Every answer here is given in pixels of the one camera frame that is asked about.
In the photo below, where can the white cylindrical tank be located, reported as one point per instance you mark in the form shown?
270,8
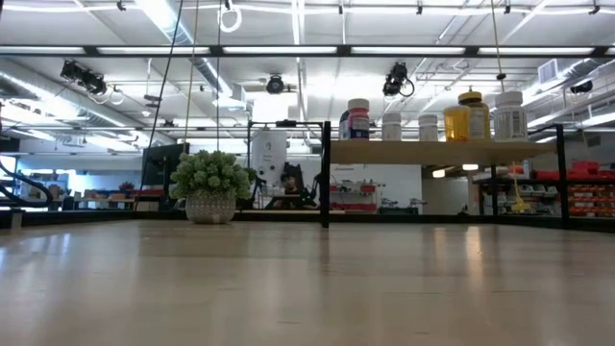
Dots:
269,154

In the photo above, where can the large white labelled bottle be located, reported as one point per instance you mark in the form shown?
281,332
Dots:
510,115

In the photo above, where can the thin black background frame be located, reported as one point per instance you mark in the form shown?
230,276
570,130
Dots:
288,123

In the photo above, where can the small white pill bottle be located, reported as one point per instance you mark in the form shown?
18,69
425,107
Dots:
391,127
427,127

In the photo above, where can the blue cap medicine bottle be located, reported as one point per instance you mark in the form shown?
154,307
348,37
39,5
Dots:
343,126

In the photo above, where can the brown bottle yellow cap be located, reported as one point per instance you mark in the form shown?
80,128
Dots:
479,120

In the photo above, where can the black background robot arm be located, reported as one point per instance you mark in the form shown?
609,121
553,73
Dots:
314,185

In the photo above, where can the black hanging camera device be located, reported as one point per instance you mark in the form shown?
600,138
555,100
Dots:
395,79
275,84
581,87
84,77

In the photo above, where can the black overhead beam with lights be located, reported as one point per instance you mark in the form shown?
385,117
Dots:
216,50

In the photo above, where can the green potted plant white pot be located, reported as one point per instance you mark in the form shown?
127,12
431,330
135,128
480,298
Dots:
210,182

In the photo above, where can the rack with red bins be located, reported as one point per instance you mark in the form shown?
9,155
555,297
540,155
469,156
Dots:
353,204
591,187

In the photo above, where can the wooden shelf board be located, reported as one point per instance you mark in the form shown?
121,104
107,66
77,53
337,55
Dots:
408,153

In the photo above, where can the person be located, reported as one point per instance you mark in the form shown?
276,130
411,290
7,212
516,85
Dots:
289,181

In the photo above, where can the yellow background stand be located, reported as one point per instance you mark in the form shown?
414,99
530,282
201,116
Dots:
520,204

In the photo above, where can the black background monitor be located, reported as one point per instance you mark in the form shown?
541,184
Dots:
161,165

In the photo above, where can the black table frame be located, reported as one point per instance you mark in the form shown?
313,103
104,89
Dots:
288,217

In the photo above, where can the black shelf side frame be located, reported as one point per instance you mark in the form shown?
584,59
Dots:
325,182
562,182

